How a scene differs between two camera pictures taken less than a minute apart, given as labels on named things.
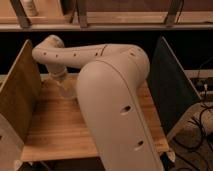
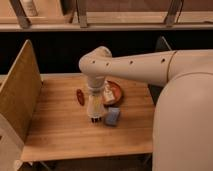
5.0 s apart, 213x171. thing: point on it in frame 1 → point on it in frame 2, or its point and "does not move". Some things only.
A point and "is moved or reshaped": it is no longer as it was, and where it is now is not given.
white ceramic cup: (69, 87) is moved or reshaped
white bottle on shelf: (29, 8) does not move
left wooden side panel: (20, 104) does not move
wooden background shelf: (107, 15) does not move
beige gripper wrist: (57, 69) → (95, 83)
